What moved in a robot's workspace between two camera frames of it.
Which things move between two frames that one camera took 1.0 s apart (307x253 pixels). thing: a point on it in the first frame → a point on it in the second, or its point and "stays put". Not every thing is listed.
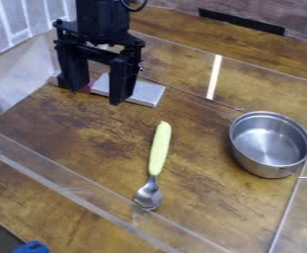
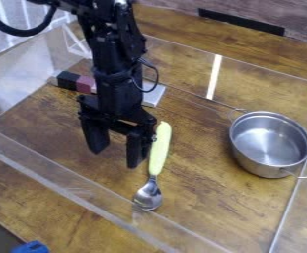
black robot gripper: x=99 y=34 → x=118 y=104
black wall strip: x=253 y=25 stays put
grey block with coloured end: x=146 y=93 stays put
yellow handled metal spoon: x=150 y=197 stays put
